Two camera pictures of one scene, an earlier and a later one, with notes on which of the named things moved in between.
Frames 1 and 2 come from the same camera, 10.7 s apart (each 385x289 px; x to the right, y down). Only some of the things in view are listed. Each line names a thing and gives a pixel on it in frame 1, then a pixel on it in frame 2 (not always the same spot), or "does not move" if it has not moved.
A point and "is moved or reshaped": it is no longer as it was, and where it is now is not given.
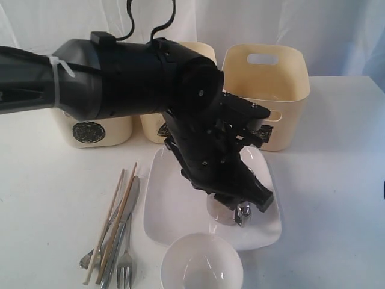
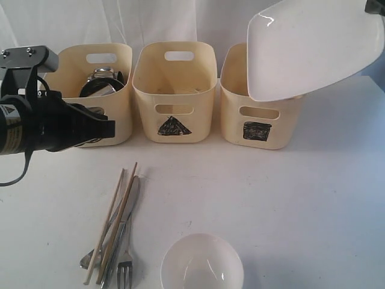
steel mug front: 240,215 is moved or reshaped
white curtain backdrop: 343,38 does not move
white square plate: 174,207 → 296,47
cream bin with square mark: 274,77 does not move
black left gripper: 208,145 → 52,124
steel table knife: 133,197 does not move
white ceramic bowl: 200,261 does not move
